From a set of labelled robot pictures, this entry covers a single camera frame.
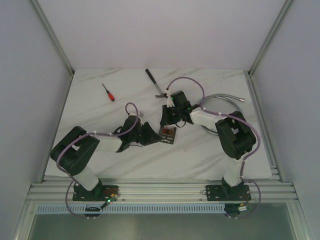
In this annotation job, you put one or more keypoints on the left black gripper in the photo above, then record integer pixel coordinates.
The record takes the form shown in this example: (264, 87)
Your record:
(145, 133)

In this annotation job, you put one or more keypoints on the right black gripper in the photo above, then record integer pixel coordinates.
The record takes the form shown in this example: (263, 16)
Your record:
(165, 119)

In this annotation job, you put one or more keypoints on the black fuse box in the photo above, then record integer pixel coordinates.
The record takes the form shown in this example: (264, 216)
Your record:
(167, 139)

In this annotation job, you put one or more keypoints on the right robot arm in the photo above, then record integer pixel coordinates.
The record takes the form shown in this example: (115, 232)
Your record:
(236, 136)

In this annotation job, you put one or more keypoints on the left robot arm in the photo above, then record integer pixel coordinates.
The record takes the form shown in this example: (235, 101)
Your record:
(75, 150)

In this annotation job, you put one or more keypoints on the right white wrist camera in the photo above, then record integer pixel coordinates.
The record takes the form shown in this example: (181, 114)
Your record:
(169, 99)

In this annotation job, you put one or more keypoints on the black handled claw hammer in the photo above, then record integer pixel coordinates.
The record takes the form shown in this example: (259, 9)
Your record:
(161, 93)

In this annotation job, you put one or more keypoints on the red handled screwdriver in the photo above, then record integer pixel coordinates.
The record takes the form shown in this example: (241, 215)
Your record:
(110, 96)

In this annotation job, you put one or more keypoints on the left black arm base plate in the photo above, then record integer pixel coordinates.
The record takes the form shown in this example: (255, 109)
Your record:
(100, 193)

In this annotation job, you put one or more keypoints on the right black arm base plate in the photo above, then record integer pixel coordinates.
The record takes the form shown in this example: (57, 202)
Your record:
(222, 193)

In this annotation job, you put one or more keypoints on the aluminium mounting rail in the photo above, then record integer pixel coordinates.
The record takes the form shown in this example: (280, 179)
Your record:
(53, 190)

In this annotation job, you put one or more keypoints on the slotted grey cable duct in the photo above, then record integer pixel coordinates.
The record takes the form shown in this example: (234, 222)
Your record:
(132, 208)

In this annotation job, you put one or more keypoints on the right aluminium frame post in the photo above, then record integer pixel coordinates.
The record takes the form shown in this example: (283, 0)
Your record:
(271, 35)

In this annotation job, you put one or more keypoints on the aluminium frame post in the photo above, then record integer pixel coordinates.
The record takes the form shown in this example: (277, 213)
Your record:
(52, 36)
(271, 35)

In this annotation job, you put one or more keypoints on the left aluminium frame post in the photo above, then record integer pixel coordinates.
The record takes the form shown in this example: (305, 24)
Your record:
(52, 36)

